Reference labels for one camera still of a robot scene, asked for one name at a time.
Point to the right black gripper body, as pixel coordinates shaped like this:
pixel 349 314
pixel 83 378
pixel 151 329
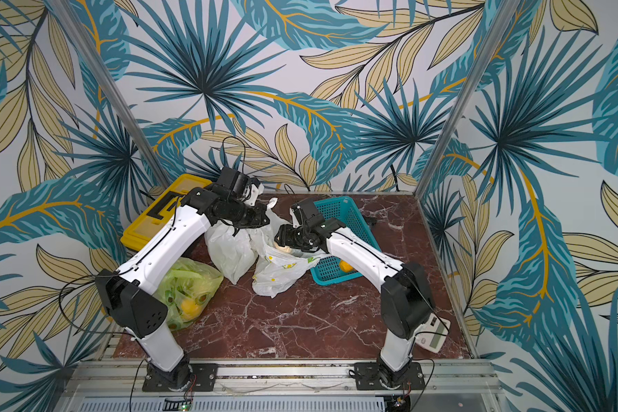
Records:
pixel 292 239

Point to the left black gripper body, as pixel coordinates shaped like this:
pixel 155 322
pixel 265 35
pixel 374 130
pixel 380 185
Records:
pixel 245 216

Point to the plain white plastic bag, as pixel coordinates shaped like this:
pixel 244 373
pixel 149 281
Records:
pixel 232 253

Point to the white lemon print bag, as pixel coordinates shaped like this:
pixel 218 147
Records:
pixel 277 271

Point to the green plastic bag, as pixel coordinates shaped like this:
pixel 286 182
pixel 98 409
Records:
pixel 187 279

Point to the yellow pear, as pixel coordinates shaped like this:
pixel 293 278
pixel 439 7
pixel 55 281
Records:
pixel 189 310

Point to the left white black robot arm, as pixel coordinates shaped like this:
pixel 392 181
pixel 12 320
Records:
pixel 127 294

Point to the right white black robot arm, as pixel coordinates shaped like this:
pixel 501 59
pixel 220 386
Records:
pixel 406 298

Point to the teal plastic basket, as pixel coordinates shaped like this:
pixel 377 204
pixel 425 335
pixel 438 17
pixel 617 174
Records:
pixel 357 233

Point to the orange pear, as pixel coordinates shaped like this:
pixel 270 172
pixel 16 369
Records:
pixel 346 267

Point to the yellow black toolbox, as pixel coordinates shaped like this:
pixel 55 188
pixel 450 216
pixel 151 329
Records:
pixel 155 217

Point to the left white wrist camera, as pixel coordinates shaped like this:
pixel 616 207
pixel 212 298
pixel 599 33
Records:
pixel 254 188

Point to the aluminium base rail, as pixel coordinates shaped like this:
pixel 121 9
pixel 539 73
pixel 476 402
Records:
pixel 287 385

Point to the left metal frame pole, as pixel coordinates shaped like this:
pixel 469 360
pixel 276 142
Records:
pixel 81 38

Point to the metal frame pole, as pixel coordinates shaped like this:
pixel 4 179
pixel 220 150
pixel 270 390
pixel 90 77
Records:
pixel 81 38
pixel 479 65

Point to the right metal frame pole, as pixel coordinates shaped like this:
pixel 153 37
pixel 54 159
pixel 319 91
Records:
pixel 479 65

